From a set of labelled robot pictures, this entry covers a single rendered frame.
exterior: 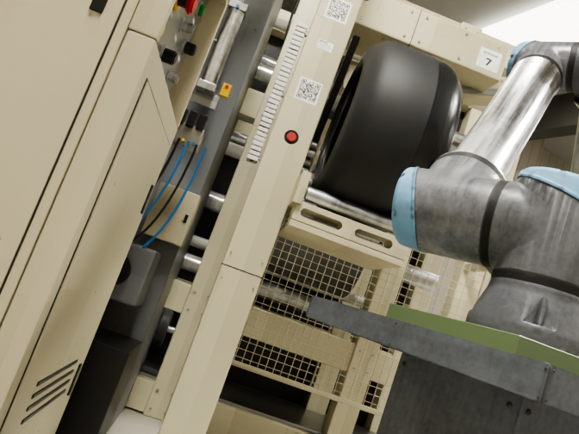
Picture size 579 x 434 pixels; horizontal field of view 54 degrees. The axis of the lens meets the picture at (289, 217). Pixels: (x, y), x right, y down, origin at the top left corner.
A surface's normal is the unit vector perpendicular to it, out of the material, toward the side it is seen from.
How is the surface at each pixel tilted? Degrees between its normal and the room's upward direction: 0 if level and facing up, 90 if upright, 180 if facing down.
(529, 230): 97
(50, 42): 90
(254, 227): 90
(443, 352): 90
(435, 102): 80
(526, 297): 71
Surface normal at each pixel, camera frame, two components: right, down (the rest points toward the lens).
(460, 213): -0.54, -0.14
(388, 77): -0.05, -0.42
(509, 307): -0.51, -0.61
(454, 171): -0.15, -0.77
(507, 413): -0.84, -0.36
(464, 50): 0.13, -0.11
